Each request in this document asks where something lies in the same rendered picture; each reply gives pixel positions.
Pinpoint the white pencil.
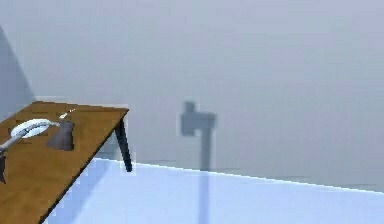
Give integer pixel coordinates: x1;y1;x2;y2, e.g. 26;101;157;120
58;108;76;120

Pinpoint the grey desk lamp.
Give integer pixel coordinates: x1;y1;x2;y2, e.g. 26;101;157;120
0;119;76;185

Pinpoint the brown wooden table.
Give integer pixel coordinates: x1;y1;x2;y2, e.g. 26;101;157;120
0;100;134;224

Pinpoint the white plate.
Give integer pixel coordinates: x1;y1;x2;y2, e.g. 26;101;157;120
10;118;52;139

